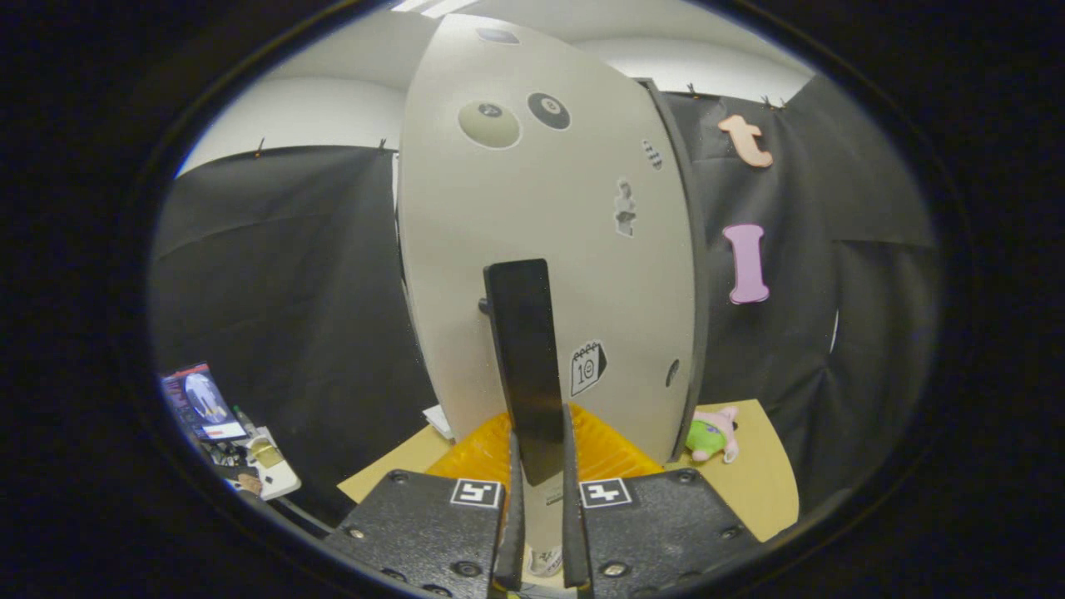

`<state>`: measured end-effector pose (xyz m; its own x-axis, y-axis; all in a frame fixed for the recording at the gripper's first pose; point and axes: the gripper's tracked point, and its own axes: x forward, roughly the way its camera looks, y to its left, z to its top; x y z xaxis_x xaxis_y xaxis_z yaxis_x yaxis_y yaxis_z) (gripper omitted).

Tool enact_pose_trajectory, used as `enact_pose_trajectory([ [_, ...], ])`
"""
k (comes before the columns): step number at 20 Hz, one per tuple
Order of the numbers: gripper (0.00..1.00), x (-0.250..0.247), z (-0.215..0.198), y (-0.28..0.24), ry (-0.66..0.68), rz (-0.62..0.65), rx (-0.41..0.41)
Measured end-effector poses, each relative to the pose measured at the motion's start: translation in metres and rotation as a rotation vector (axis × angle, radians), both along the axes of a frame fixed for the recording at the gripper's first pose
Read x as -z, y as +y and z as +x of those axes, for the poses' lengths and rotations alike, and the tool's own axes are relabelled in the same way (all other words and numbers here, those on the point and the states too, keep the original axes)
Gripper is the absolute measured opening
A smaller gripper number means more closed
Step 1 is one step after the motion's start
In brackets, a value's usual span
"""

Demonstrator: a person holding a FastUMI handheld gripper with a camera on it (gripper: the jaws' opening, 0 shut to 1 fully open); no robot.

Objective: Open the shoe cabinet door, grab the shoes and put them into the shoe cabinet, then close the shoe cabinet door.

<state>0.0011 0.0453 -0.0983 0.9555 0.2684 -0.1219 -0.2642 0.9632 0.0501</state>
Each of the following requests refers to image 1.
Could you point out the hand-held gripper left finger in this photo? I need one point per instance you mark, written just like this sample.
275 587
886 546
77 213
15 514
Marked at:
416 532

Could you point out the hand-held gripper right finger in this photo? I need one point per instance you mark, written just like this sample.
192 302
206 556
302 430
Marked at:
666 524

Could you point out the white shoe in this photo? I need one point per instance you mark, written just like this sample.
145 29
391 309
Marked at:
545 561

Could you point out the green and pink plush toy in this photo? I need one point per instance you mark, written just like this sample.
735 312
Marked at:
711 434

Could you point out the black backdrop cloth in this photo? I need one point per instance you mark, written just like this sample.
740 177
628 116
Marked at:
283 266

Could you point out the long ceiling light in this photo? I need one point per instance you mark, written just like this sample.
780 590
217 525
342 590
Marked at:
433 7

